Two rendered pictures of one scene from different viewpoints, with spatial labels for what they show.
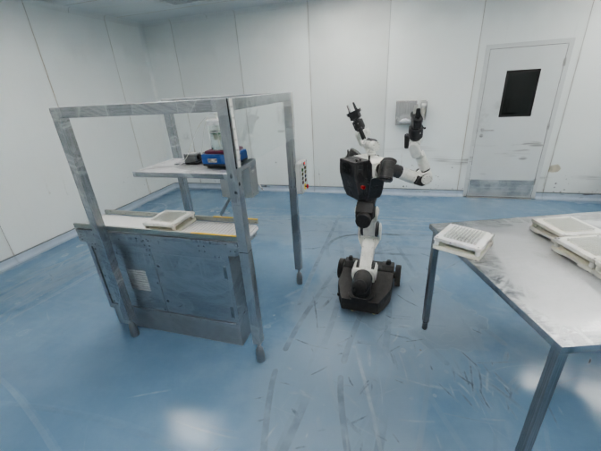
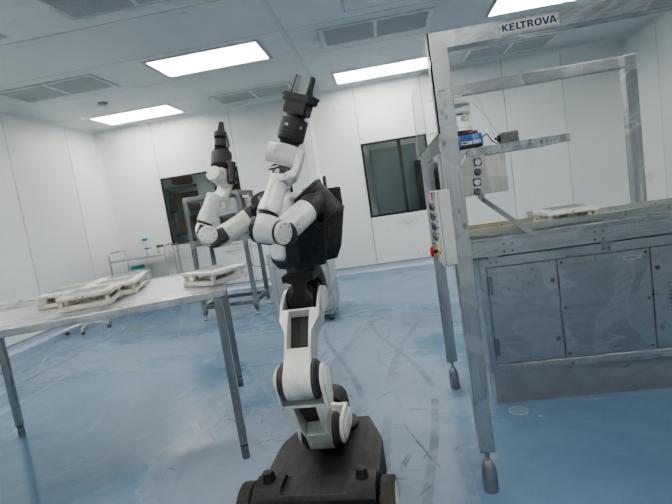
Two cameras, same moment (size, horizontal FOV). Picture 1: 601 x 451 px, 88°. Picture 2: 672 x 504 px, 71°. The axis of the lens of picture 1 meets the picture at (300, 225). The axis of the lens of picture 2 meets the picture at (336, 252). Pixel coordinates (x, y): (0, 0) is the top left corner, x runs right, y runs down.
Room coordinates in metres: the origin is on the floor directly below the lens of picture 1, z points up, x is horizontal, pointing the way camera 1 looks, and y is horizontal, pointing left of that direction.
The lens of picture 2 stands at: (4.19, -0.73, 1.20)
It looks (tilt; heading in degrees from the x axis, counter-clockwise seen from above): 6 degrees down; 169
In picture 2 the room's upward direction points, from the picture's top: 9 degrees counter-clockwise
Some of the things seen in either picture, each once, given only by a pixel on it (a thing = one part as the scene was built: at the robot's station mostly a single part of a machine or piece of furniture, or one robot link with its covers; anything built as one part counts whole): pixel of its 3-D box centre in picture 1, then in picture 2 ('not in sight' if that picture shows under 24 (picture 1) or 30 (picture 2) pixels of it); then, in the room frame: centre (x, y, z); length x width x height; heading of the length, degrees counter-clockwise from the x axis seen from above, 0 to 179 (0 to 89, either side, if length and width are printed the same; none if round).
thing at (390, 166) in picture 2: not in sight; (409, 174); (-2.82, 1.93, 1.43); 1.38 x 0.01 x 1.16; 73
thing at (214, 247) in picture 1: (165, 233); (580, 231); (2.05, 0.97, 0.86); 1.30 x 0.29 x 0.10; 72
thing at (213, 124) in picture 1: (221, 131); (456, 115); (1.91, 0.43, 1.54); 0.15 x 0.15 x 0.19
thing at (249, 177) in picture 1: (239, 180); (462, 177); (1.99, 0.38, 1.22); 0.22 x 0.11 x 0.20; 72
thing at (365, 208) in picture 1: (365, 210); (307, 287); (2.23, -0.51, 0.86); 0.28 x 0.13 x 0.18; 159
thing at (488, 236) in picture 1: (464, 236); (214, 270); (1.58, -0.92, 0.93); 0.25 x 0.24 x 0.02; 134
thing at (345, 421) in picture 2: (365, 270); (325, 424); (2.30, -0.53, 0.28); 0.21 x 0.20 x 0.13; 159
